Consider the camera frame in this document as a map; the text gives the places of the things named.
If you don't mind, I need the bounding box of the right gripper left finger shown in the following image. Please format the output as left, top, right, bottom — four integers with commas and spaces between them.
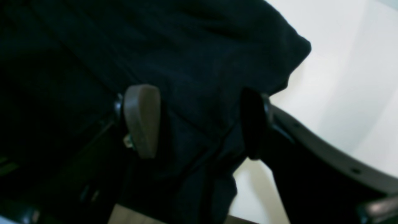
114, 84, 161, 159

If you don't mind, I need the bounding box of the black T-shirt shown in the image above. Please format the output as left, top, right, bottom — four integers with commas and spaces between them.
1, 0, 311, 224

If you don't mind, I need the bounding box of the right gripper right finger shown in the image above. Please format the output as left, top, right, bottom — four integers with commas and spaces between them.
241, 88, 398, 224

